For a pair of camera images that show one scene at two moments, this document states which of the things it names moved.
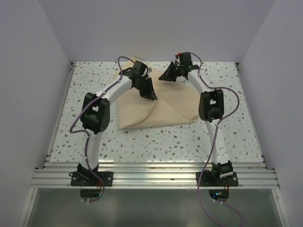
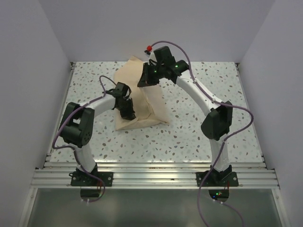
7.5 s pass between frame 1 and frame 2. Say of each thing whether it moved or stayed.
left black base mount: stayed
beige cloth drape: moved
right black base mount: stayed
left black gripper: moved
